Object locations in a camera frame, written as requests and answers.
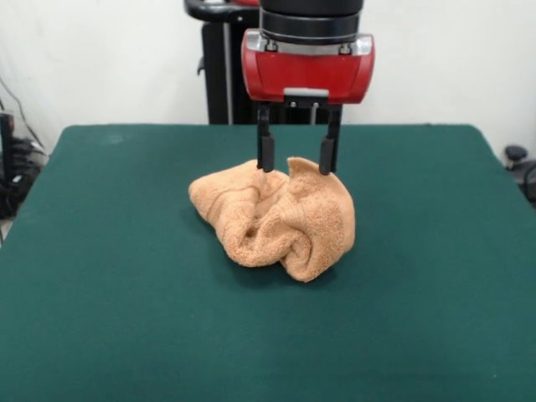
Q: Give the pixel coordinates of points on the red robot base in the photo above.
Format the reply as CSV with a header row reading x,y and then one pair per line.
x,y
249,1

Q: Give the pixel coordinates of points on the black office chair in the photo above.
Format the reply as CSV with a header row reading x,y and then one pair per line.
x,y
516,153

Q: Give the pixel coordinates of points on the peach terry towel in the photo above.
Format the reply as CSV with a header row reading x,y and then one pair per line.
x,y
293,234

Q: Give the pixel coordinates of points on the dark green table cloth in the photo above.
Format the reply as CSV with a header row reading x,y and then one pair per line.
x,y
125,301

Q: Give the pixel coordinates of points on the black bag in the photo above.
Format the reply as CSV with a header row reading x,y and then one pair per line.
x,y
12,197

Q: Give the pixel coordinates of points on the black box with red mark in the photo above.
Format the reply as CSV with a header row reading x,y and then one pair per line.
x,y
6,142

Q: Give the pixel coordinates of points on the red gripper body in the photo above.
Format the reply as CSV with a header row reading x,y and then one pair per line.
x,y
305,71

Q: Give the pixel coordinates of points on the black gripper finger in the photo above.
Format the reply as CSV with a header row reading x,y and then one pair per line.
x,y
328,155
266,151

